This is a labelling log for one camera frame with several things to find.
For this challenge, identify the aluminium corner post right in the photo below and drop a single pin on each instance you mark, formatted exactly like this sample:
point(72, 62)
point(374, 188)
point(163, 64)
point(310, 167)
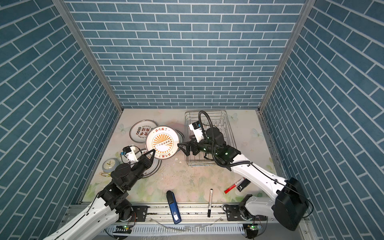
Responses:
point(307, 7)

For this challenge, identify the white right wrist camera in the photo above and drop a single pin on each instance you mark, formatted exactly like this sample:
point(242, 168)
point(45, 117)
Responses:
point(196, 129)

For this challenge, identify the steel wire dish rack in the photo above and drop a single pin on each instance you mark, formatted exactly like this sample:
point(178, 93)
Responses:
point(217, 130)

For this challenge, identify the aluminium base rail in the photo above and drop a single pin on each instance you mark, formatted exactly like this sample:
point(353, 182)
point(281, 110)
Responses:
point(152, 220)

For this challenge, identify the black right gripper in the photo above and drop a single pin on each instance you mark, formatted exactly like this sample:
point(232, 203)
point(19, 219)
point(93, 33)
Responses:
point(188, 144)

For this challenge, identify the black white marker pen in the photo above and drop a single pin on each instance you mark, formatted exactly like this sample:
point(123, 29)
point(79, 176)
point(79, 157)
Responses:
point(210, 203)

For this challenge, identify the blue stapler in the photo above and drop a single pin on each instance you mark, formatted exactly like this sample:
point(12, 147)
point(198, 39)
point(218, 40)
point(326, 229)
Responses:
point(173, 207)

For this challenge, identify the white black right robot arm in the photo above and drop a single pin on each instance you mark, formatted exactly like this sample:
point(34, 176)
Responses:
point(288, 200)

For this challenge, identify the aluminium corner post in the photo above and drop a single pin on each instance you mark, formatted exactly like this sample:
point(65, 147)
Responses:
point(307, 7)
point(77, 34)

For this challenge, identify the white plate red chinese characters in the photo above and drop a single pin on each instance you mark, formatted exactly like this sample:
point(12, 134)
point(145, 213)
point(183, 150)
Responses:
point(140, 130)

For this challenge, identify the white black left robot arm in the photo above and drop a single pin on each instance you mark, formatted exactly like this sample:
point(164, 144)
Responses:
point(109, 205)

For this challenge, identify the red white marker pen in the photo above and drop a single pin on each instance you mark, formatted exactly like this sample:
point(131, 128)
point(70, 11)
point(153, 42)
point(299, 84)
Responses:
point(234, 185)

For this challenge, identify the aluminium corner post left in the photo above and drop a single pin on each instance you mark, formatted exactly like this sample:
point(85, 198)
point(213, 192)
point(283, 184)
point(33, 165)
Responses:
point(77, 34)

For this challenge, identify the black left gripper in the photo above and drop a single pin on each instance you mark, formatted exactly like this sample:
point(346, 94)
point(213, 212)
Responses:
point(145, 162)

